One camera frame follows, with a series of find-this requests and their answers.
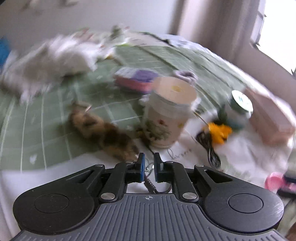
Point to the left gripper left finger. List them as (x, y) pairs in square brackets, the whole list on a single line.
[(140, 170)]

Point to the pink cardboard box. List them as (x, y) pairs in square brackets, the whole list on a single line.
[(268, 119)]

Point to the blue crumpled bag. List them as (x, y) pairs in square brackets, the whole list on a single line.
[(4, 51)]

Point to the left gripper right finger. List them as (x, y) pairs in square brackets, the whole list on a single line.
[(175, 174)]

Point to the pink purple packaged sponge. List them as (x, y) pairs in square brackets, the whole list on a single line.
[(135, 79)]

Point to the purple fluffy headband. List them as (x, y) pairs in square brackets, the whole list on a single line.
[(187, 76)]

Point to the green white bed sheet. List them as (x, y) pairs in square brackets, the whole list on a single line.
[(51, 180)]

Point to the yellow fabric flower clip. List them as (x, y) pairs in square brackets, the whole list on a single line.
[(218, 133)]

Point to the beige lidded plastic jar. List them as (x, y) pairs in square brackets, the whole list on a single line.
[(167, 110)]

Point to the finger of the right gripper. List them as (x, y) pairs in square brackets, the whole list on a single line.
[(288, 187)]

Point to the white fringed cloth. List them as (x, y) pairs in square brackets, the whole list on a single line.
[(45, 65)]

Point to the pink plastic comb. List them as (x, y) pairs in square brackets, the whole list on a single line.
[(274, 182)]

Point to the green lidded glass jar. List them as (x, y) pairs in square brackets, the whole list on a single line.
[(239, 109)]

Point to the light green baby clothing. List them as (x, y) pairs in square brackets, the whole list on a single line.
[(118, 35)]

